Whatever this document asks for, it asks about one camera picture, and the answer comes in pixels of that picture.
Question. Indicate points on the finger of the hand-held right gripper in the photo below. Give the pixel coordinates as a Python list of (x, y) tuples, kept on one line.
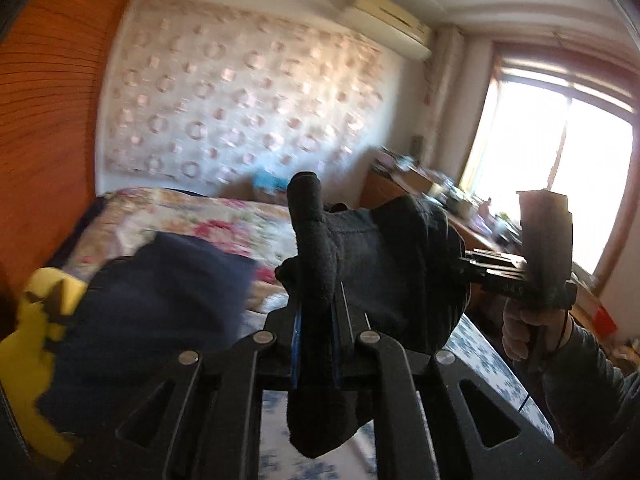
[(492, 265)]

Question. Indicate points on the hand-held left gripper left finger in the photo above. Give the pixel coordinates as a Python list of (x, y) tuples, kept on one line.
[(297, 355)]

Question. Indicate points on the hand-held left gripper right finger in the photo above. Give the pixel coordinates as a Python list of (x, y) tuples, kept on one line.
[(350, 355)]

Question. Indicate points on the black fleece garment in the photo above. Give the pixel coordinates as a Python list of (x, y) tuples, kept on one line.
[(390, 260)]

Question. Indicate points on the person's right forearm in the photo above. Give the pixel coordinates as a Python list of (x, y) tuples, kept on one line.
[(590, 385)]

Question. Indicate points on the person's right hand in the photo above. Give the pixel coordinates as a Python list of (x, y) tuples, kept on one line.
[(515, 335)]

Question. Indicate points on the bright window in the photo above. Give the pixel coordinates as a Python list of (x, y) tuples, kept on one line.
[(550, 150)]

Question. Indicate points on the blue and white floral bedsheet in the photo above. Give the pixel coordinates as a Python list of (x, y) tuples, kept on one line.
[(480, 360)]

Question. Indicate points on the long wooden sideboard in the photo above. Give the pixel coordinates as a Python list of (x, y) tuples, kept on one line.
[(380, 190)]

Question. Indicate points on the navy blue cloth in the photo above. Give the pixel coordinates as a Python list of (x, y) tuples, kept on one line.
[(150, 310)]

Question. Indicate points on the bed with floral quilt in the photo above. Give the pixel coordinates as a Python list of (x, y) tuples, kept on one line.
[(210, 220)]

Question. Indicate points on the blue tissue pack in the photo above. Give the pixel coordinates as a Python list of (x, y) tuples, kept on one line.
[(267, 180)]

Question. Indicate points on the white patterned window curtain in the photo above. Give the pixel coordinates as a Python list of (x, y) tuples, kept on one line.
[(445, 90)]

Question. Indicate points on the yellow cloth with black lace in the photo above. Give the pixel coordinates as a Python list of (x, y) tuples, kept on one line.
[(25, 375)]

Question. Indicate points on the brown wooden wardrobe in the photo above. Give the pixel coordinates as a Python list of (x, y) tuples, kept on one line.
[(50, 110)]

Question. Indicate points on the sheer circle-patterned wall curtain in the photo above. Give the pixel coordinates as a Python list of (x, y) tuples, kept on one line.
[(225, 100)]

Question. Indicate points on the white wall air conditioner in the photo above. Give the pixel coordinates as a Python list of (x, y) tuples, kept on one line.
[(385, 20)]

